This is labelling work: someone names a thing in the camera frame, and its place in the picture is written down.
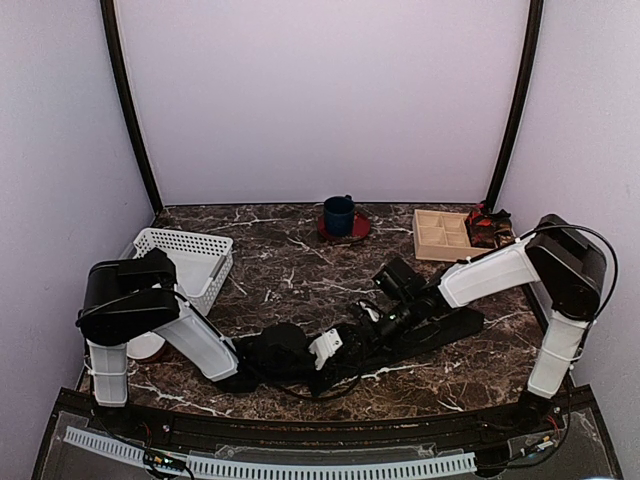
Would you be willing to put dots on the black necktie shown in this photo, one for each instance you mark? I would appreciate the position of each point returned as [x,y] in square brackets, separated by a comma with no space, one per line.
[406,342]

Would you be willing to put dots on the red saucer plate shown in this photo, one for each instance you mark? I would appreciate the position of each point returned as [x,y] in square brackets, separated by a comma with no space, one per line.
[361,229]

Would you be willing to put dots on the left black frame post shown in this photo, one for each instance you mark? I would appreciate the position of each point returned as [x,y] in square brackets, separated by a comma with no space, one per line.
[119,71]

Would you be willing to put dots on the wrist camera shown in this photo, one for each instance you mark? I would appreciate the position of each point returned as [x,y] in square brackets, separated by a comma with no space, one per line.
[338,347]
[369,310]

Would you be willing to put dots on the white plastic basket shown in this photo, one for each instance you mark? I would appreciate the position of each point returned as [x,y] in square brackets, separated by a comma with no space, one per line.
[202,261]

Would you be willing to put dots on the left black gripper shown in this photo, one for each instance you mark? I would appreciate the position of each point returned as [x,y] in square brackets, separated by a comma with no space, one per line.
[333,375]

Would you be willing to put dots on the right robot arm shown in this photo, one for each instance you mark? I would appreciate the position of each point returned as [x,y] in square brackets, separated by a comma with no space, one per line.
[558,256]

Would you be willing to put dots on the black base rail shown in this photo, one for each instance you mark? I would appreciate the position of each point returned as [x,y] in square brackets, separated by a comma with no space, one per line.
[188,431]

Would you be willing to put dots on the dark blue mug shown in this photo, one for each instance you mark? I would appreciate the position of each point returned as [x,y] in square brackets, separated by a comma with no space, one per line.
[339,215]

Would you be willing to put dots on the wooden compartment box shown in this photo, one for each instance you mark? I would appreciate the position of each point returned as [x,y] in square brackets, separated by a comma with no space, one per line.
[442,236]

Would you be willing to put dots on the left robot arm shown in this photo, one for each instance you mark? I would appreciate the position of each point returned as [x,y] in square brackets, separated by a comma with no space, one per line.
[125,299]

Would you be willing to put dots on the white red bowl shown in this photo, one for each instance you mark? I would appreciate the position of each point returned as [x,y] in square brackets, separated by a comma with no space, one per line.
[145,346]

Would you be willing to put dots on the brown patterned rolled tie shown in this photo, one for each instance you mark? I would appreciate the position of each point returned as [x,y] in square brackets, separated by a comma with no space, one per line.
[502,225]

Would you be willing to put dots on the red patterned rolled tie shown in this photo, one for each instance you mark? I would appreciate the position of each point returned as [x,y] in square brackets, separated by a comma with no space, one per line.
[481,225]

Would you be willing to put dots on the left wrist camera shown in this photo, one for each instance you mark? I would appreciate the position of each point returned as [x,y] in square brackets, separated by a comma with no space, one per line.
[338,347]

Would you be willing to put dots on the black frame post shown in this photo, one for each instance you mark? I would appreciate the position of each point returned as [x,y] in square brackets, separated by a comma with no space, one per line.
[119,71]
[521,88]

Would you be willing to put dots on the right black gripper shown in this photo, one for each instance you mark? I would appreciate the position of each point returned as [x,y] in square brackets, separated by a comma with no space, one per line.
[370,332]

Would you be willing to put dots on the white slotted cable duct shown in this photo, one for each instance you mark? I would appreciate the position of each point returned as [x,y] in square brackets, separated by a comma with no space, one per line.
[200,466]

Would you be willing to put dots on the right black frame post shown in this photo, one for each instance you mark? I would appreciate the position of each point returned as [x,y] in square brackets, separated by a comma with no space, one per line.
[521,88]

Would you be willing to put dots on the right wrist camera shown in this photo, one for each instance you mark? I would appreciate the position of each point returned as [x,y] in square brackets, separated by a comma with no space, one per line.
[369,310]

